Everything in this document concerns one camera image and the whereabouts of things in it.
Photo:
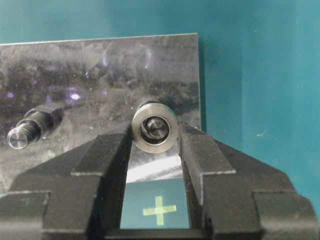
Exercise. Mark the steel shaft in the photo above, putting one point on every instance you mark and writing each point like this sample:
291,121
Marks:
38,123
154,128

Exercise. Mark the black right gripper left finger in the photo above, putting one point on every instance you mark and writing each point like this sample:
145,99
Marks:
77,195

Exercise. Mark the green tape cross marker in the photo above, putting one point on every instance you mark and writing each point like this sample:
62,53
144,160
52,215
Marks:
159,210

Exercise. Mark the grey metal base plate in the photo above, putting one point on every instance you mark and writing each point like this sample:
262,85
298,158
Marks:
97,83

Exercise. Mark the upper steel shaft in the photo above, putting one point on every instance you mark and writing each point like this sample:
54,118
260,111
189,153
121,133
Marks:
154,128

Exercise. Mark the steel washer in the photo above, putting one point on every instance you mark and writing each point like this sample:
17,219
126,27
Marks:
145,110

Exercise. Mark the teal table cloth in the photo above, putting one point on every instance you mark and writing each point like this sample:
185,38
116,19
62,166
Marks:
259,65

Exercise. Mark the lower steel shaft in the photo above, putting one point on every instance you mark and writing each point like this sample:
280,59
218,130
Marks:
38,123

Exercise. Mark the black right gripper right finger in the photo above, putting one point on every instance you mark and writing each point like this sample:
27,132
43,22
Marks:
234,196

